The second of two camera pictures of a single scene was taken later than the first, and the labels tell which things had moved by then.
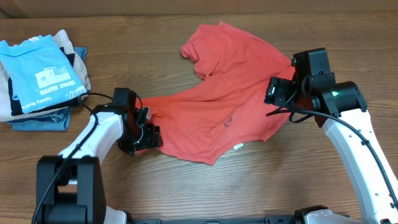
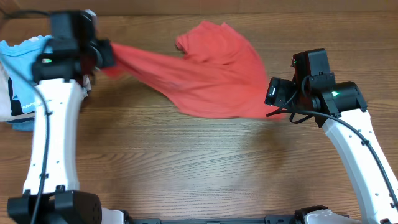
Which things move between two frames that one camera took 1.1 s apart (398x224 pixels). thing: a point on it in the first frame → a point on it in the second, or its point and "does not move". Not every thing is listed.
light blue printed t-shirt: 40,73 does not move
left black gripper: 153,138 → 102,45
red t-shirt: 228,104 → 215,74
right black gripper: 277,93 does not move
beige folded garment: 64,40 does not move
